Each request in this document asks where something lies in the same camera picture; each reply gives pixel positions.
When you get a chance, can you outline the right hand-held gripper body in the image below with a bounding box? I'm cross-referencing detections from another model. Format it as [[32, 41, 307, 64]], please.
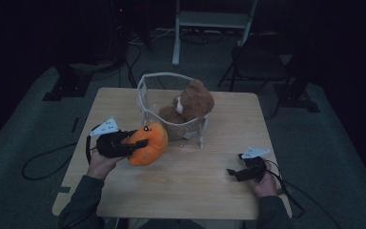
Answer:
[[237, 146, 271, 183]]

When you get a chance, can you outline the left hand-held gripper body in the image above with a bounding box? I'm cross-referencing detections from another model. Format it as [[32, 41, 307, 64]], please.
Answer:
[[89, 115, 132, 159]]

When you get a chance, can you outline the orange plush toy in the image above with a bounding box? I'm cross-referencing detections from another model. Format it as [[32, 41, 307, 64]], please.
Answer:
[[125, 121, 170, 167]]

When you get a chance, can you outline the clear plastic storage bag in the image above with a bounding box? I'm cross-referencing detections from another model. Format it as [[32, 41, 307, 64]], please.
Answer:
[[135, 72, 212, 150]]

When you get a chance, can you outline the brown teddy bear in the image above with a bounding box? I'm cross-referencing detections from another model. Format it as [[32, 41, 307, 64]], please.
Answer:
[[157, 78, 215, 141]]

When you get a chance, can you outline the person's left hand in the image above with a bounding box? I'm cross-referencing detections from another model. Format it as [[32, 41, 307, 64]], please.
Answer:
[[86, 148, 126, 182]]

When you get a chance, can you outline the person's right hand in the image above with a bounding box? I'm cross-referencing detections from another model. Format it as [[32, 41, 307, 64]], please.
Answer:
[[247, 160, 279, 198]]

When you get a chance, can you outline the black stand base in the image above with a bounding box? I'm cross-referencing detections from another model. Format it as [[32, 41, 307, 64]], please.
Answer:
[[272, 56, 321, 114], [42, 62, 93, 102]]

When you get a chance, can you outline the black folding chair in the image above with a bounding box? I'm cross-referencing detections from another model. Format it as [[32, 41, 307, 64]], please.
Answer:
[[217, 31, 295, 94]]

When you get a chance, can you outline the dark equipment tower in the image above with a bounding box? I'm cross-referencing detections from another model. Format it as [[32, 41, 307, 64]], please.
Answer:
[[107, 0, 132, 65]]

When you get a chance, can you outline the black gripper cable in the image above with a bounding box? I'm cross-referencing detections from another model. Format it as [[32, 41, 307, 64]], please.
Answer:
[[281, 179, 342, 229], [21, 125, 101, 181], [266, 158, 306, 220]]

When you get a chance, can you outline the black floor cable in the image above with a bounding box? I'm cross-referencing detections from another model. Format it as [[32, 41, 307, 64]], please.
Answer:
[[124, 41, 142, 90]]

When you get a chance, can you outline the white metal frame stand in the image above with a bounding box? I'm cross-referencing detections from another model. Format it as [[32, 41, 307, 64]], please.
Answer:
[[172, 0, 258, 67]]

